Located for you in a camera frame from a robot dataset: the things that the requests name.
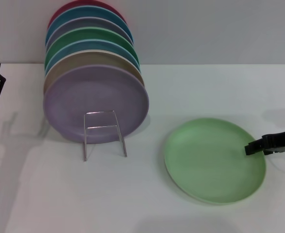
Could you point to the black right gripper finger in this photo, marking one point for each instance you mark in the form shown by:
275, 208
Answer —
266, 143
280, 151

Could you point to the light green plate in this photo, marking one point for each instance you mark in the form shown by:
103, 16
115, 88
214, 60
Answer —
205, 162

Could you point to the dark red plate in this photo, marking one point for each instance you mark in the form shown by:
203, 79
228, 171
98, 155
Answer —
59, 9

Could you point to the beige plate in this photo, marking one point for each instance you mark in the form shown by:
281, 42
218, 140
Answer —
91, 58

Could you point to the lilac plate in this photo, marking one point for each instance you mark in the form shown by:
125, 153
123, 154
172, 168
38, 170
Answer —
96, 97

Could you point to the light blue plate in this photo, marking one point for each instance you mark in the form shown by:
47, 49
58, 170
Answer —
91, 45

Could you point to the dark green plate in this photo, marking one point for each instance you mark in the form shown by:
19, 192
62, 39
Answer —
91, 34

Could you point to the grey purple plate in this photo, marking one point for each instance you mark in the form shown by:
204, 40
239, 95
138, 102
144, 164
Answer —
91, 23

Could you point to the teal blue plate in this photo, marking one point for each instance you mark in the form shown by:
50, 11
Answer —
88, 11

